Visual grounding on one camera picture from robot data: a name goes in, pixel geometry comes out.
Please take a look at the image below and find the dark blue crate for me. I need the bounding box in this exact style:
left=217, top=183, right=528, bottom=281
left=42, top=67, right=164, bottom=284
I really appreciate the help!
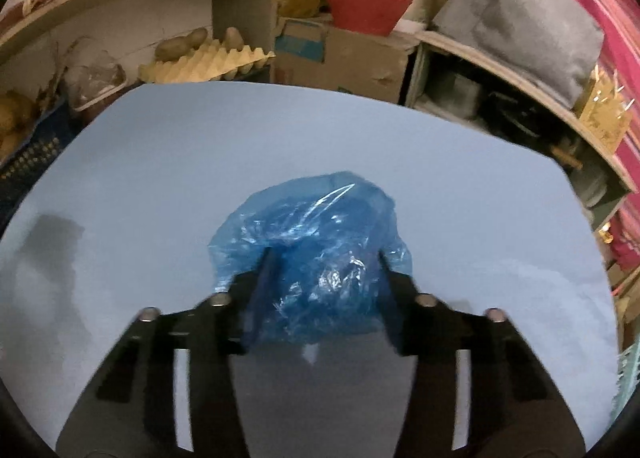
left=0, top=103, right=77, bottom=220

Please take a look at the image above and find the black pan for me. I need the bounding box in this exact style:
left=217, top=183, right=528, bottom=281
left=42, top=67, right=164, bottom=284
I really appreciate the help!
left=480, top=88, right=547, bottom=139

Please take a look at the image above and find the yellow egg tray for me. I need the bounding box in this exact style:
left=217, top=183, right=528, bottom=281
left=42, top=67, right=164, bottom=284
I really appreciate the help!
left=137, top=36, right=277, bottom=84

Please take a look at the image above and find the grey block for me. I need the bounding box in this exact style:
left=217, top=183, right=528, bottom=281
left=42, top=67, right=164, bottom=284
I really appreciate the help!
left=430, top=71, right=488, bottom=116

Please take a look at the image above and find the yellow utensil holder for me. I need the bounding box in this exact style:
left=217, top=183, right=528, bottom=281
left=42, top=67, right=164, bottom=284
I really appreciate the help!
left=575, top=71, right=637, bottom=154

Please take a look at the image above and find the wooden shelf unit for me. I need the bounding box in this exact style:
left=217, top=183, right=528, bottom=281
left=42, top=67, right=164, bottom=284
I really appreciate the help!
left=407, top=31, right=638, bottom=231

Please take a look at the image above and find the worn cardboard box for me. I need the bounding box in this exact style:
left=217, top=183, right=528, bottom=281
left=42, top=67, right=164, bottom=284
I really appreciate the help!
left=272, top=16, right=418, bottom=106

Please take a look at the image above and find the blue plastic bag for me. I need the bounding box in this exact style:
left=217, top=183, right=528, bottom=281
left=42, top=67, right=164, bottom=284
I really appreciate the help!
left=207, top=169, right=414, bottom=345

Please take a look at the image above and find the clear plastic container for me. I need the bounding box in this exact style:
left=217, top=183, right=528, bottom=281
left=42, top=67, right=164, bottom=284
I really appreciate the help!
left=62, top=38, right=129, bottom=112

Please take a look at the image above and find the pile of potatoes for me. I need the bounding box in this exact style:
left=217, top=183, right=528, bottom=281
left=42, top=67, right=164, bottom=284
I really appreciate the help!
left=0, top=91, right=42, bottom=160

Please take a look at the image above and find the grey fabric bag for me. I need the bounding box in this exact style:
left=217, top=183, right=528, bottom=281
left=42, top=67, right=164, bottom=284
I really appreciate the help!
left=431, top=0, right=606, bottom=109

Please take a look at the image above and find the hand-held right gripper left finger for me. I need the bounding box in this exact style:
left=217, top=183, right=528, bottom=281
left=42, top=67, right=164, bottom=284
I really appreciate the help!
left=55, top=247, right=281, bottom=458

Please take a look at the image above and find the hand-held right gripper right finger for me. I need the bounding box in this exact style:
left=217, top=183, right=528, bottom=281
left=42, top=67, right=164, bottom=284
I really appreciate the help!
left=378, top=251, right=588, bottom=458

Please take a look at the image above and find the red plastic basket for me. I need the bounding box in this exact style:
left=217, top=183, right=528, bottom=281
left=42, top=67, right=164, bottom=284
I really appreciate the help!
left=320, top=0, right=415, bottom=37

